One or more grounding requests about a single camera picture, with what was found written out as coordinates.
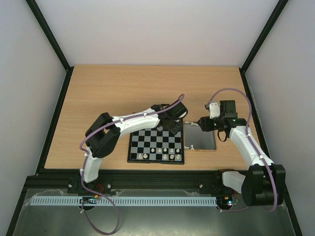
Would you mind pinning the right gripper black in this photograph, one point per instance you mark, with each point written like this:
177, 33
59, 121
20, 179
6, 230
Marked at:
201, 123

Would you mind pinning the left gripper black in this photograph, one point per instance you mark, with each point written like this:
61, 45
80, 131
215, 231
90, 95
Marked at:
175, 130

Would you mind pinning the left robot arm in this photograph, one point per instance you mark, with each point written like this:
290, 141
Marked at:
103, 135

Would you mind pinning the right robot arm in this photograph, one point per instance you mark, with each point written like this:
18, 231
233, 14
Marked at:
263, 184

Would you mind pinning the metal tray wooden rim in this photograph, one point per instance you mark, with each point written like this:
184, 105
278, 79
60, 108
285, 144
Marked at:
202, 141

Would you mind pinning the black white chessboard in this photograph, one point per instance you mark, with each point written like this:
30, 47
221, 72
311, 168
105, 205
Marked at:
143, 140

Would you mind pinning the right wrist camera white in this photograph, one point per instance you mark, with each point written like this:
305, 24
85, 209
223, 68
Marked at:
213, 108

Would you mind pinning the black frame post left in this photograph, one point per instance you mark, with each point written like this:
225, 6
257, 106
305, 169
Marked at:
33, 6

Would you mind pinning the black frame post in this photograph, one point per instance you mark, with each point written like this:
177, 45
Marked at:
33, 6
281, 4

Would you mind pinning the purple cable floor loop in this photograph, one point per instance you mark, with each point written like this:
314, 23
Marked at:
104, 222

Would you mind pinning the black frame post right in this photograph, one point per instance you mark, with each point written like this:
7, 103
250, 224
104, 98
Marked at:
281, 4

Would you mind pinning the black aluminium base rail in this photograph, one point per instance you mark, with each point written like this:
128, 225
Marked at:
203, 182

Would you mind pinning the white slotted cable duct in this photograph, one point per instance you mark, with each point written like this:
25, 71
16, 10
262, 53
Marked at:
125, 201

